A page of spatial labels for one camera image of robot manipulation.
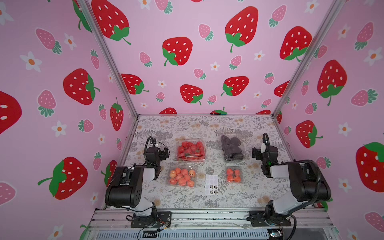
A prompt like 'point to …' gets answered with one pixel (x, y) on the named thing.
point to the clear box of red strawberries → (190, 150)
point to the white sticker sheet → (211, 186)
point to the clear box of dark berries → (233, 148)
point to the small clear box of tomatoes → (233, 175)
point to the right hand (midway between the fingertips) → (262, 147)
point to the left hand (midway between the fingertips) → (159, 148)
